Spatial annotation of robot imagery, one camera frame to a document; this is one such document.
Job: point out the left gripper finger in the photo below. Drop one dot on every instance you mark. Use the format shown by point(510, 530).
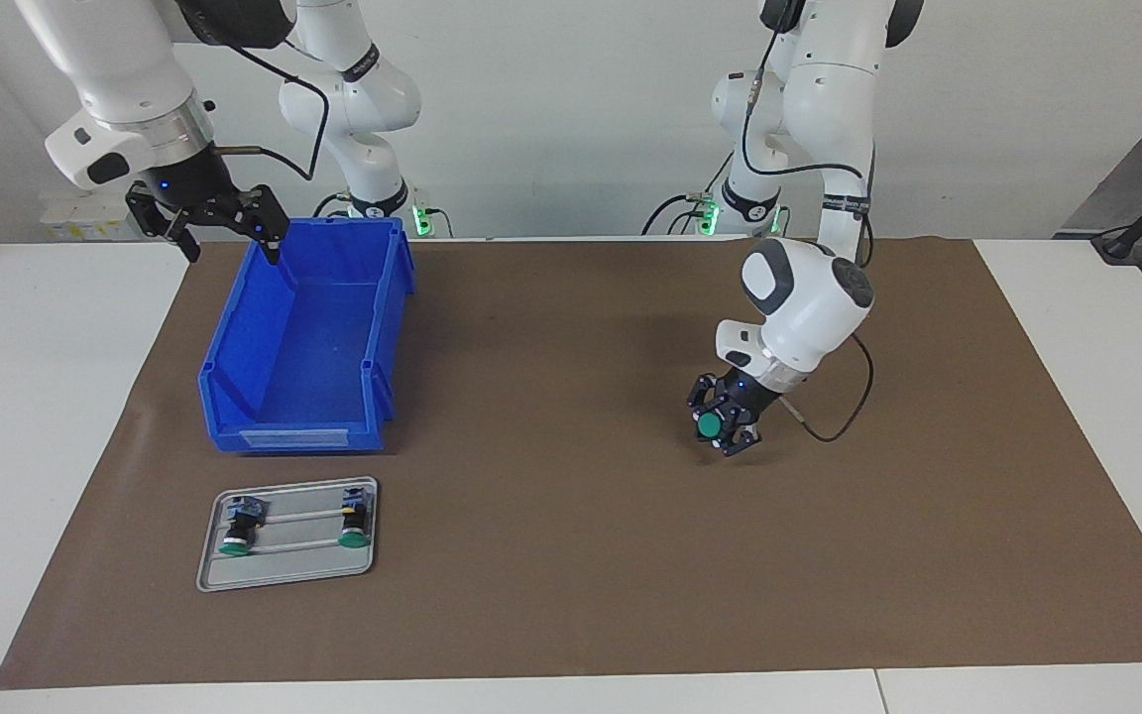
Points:
point(705, 392)
point(742, 441)

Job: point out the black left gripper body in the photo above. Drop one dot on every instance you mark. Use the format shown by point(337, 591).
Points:
point(749, 402)

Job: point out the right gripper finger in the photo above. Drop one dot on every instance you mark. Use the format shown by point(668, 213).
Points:
point(269, 223)
point(160, 213)

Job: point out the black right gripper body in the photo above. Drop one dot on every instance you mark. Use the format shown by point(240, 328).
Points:
point(184, 183)

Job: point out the green push button switch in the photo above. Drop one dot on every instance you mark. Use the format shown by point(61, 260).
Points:
point(710, 426)

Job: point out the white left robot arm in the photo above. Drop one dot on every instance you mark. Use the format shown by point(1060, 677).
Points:
point(809, 297)

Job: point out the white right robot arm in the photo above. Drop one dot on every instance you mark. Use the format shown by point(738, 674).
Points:
point(125, 89)

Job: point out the green button blue block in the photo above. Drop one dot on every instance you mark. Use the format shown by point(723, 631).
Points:
point(239, 531)

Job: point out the green button yellow marked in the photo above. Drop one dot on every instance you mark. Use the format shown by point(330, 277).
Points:
point(354, 531)

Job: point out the white small boxes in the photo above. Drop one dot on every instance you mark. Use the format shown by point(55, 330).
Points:
point(85, 213)

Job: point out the blue plastic storage bin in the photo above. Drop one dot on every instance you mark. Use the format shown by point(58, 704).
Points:
point(313, 337)

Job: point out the green lit base connector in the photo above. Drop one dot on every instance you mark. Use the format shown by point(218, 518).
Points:
point(422, 218)
point(708, 216)

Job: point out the brown table mat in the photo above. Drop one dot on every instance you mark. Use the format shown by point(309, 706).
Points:
point(581, 545)

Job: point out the silver metal tray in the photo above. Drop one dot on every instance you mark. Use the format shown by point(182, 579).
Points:
point(284, 570)

